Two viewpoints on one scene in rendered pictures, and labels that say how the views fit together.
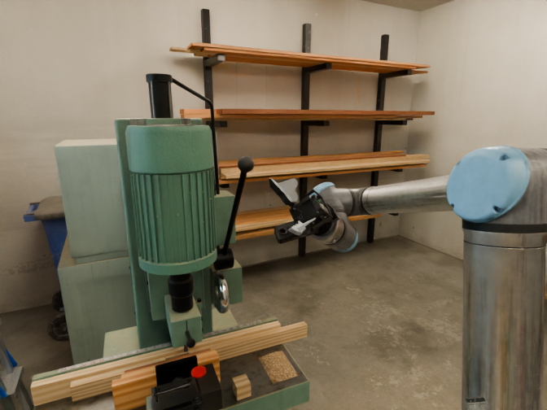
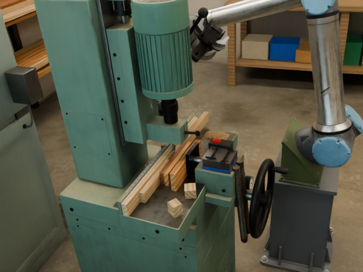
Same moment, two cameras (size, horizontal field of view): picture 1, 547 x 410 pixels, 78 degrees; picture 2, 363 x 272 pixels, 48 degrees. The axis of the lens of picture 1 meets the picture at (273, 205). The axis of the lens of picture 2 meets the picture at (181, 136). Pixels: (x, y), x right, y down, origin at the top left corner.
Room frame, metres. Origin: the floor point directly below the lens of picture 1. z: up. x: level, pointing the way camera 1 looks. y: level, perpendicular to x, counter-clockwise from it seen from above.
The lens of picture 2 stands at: (-0.26, 1.03, 1.77)
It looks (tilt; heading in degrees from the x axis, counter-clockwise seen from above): 31 degrees down; 320
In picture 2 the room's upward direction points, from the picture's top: 5 degrees counter-clockwise
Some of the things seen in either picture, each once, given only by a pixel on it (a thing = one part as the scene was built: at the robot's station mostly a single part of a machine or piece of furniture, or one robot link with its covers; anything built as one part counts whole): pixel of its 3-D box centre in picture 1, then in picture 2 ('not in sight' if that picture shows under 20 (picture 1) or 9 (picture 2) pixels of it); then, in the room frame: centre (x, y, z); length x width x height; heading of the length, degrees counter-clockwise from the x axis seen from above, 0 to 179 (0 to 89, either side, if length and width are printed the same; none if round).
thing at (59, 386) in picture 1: (172, 357); (166, 159); (0.75, 0.26, 0.93); 0.60 x 0.02 x 0.05; 113
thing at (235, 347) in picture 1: (203, 355); (179, 150); (0.76, 0.18, 0.92); 0.60 x 0.02 x 0.04; 113
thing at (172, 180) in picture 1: (174, 196); (163, 46); (0.74, 0.22, 1.35); 0.18 x 0.18 x 0.31
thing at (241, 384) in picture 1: (241, 386); not in sight; (0.66, 0.07, 0.92); 0.03 x 0.03 x 0.03; 25
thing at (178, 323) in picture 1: (183, 319); (167, 131); (0.76, 0.23, 1.03); 0.14 x 0.07 x 0.09; 23
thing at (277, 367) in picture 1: (277, 363); (215, 134); (0.74, -0.01, 0.91); 0.10 x 0.07 x 0.02; 23
